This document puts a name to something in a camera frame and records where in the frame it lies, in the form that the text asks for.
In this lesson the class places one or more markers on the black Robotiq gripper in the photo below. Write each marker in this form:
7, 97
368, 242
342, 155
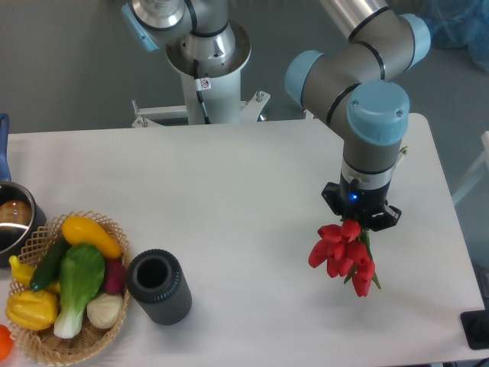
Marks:
368, 207

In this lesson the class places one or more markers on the red tulip bouquet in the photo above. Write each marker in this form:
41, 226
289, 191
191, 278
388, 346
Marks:
345, 249

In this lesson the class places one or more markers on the dark grey ribbed vase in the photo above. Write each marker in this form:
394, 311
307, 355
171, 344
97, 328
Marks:
156, 281

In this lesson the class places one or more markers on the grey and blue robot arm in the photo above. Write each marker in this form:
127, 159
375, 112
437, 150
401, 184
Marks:
353, 93

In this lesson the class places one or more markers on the black device at table edge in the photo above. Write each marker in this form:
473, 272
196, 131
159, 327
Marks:
475, 326

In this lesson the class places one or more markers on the blue plastic bag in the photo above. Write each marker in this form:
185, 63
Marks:
458, 25

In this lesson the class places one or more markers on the red radish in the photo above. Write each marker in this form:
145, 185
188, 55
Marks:
115, 273

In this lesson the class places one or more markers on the white garlic bulb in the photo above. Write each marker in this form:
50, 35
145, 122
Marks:
103, 311

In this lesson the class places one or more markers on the green bok choy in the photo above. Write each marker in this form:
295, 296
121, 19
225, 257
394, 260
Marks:
82, 271

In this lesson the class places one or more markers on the yellow squash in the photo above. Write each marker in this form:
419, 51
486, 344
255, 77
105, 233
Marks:
78, 230

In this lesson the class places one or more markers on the green cucumber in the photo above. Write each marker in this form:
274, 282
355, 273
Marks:
48, 269

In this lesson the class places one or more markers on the small yellow gourd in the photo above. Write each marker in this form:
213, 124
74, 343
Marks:
23, 273

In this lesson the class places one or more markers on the woven wicker basket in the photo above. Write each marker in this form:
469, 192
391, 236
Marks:
43, 347

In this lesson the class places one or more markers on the yellow bell pepper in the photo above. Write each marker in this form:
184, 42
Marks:
32, 310

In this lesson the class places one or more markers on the orange fruit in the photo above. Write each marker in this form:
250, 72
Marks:
6, 342

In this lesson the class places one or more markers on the white frame at right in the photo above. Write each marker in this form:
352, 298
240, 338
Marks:
473, 174

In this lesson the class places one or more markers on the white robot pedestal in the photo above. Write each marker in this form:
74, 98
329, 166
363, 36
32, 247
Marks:
210, 73

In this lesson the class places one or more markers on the steel pot with blue handle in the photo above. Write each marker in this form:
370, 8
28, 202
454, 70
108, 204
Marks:
20, 213

